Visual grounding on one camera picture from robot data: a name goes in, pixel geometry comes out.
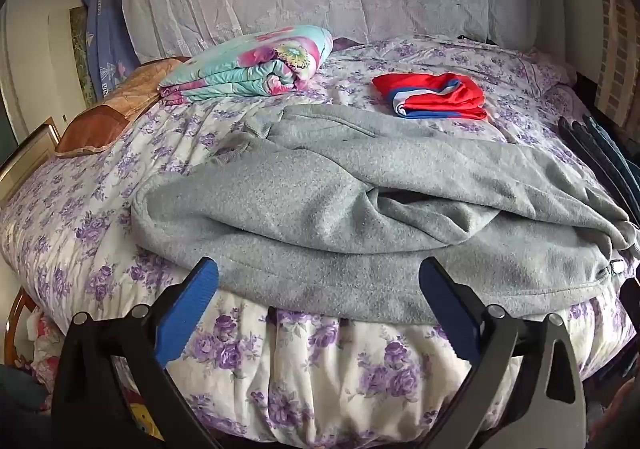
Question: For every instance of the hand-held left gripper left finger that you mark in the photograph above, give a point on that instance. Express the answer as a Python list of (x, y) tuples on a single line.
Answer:
[(186, 303)]

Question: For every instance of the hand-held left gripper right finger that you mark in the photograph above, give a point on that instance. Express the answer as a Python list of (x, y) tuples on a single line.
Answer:
[(449, 310)]

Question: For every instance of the grey sweatshirt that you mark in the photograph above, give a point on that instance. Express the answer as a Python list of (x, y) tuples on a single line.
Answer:
[(350, 209)]

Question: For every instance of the purple floral bed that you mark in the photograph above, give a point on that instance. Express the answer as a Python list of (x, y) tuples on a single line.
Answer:
[(150, 209)]

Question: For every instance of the wooden chair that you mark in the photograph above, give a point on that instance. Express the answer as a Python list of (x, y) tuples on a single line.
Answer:
[(17, 329)]

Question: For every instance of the orange brown pillow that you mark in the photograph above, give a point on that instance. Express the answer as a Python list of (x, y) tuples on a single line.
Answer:
[(107, 111)]

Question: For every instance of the red white blue folded garment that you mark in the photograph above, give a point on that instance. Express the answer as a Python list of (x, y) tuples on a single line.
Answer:
[(436, 96)]

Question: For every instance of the dark folded clothes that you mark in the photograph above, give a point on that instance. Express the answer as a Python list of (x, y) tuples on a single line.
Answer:
[(607, 159)]

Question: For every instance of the floral folded quilt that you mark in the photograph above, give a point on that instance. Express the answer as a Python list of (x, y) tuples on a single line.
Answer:
[(250, 66)]

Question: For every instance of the blue patterned cloth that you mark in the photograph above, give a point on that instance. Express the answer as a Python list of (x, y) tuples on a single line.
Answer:
[(102, 24)]

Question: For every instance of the checkered curtain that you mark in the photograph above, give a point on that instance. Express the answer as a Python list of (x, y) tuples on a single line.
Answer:
[(617, 44)]

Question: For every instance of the wooden picture frame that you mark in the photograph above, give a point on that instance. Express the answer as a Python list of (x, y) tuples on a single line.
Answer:
[(25, 151)]

